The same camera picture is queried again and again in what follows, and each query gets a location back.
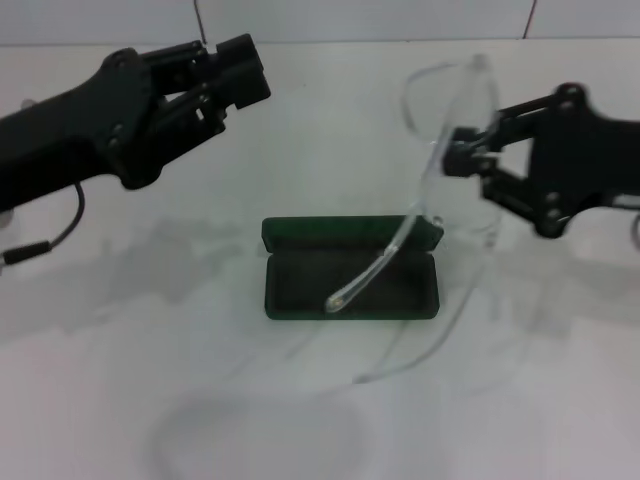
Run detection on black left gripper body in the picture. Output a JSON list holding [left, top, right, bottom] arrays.
[[0, 48, 166, 214]]

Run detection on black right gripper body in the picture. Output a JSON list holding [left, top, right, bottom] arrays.
[[524, 83, 640, 239]]

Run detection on clear plastic glasses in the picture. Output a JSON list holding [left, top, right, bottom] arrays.
[[324, 52, 503, 386]]

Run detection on green glasses case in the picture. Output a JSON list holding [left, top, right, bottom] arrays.
[[260, 214, 445, 321]]

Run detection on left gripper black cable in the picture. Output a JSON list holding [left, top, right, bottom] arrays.
[[0, 182, 87, 269]]

